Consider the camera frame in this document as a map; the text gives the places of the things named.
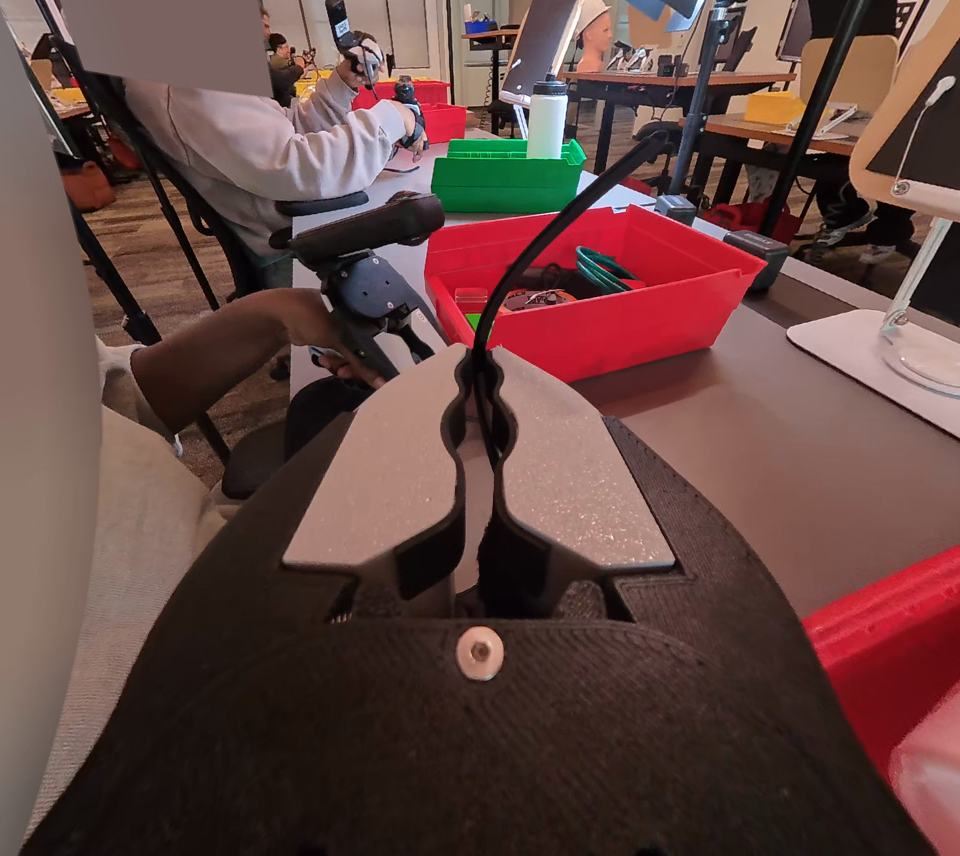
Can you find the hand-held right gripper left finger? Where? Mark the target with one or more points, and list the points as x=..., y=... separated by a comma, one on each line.
x=375, y=488

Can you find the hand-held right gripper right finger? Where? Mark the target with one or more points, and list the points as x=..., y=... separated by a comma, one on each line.
x=577, y=496

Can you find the red bin with assorted items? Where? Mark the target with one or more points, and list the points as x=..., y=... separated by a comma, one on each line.
x=600, y=338

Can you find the black zip tie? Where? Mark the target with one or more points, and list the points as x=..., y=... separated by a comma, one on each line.
x=556, y=224

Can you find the red bin with white tube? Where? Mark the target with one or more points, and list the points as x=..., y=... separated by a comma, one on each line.
x=877, y=646

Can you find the person's left forearm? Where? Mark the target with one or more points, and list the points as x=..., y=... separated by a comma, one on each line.
x=210, y=353

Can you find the person's left hand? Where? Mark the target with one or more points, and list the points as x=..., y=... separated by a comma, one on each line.
x=315, y=327

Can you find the black office chair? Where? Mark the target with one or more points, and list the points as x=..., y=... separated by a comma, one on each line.
x=322, y=203

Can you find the neon green item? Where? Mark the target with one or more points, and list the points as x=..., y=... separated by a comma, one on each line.
x=474, y=322

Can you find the green plastic bin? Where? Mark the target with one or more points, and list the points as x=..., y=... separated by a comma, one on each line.
x=502, y=184

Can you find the small red bin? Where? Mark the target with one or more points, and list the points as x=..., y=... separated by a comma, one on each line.
x=444, y=124
x=420, y=92

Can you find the black tripod stand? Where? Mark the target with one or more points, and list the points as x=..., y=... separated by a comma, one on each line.
x=142, y=331

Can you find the white water bottle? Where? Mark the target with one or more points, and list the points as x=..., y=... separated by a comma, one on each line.
x=546, y=120

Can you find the black floor lamp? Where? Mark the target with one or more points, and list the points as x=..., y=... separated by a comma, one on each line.
x=448, y=8

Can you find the dark grey battery pack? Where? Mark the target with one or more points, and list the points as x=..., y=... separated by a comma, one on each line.
x=675, y=209
x=754, y=259

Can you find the brown bag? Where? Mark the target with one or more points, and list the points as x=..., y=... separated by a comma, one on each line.
x=88, y=186

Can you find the red bag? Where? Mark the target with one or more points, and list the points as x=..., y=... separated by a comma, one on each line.
x=750, y=222

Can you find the mannequin head with hard hat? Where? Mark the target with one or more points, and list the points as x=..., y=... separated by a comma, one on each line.
x=592, y=34

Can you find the wooden office desk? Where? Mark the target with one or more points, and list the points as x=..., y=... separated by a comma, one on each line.
x=765, y=129
x=675, y=79

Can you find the yellow plastic bin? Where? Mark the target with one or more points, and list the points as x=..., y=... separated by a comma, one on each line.
x=776, y=109

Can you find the black board on stand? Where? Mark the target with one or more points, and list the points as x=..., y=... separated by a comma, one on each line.
x=922, y=150
x=847, y=0

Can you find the black stand pole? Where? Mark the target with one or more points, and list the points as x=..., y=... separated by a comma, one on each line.
x=840, y=60

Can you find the black square tag poster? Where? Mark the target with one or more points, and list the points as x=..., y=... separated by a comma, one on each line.
x=916, y=15

